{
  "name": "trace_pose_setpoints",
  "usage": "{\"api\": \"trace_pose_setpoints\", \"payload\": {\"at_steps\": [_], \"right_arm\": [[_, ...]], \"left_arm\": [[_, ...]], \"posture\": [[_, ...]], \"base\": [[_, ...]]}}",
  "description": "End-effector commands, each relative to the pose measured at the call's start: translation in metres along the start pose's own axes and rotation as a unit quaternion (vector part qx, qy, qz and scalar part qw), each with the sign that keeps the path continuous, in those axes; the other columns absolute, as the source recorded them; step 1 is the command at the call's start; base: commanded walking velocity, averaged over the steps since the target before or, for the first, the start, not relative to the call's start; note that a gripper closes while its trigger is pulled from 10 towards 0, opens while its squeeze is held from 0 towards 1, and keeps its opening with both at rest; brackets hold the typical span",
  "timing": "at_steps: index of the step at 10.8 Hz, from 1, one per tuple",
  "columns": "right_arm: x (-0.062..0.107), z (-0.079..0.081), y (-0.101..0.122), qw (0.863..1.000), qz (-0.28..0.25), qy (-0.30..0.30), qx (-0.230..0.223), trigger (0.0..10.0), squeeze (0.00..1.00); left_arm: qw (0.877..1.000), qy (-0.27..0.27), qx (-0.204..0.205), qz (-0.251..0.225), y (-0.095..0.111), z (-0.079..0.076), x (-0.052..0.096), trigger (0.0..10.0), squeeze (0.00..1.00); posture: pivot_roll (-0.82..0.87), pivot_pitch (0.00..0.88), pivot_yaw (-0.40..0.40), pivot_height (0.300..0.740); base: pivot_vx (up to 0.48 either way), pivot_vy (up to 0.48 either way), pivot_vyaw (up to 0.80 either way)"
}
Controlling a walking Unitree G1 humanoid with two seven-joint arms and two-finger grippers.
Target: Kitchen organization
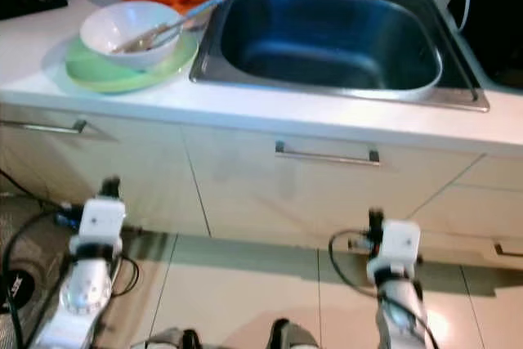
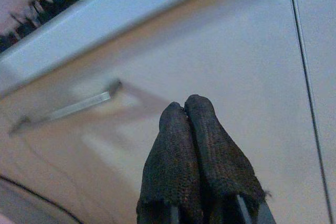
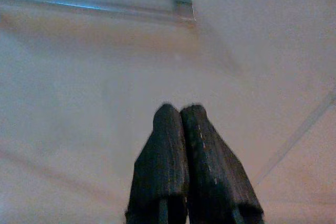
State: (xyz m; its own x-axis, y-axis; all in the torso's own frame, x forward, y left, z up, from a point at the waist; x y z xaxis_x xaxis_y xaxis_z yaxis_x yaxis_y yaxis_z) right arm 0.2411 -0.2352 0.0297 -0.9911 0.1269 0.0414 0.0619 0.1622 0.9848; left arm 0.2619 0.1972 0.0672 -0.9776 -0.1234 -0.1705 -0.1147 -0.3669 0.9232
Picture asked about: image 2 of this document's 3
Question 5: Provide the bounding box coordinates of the white cabinet drawer front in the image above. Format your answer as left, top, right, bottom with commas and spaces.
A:
0, 0, 329, 224
288, 0, 336, 224

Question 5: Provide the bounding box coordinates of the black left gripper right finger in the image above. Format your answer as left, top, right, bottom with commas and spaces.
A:
184, 94, 277, 224

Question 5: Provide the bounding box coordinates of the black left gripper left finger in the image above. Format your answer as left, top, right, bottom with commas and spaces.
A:
135, 101, 205, 224

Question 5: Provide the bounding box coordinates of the silver drawer handle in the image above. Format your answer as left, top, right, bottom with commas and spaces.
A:
9, 78, 123, 137

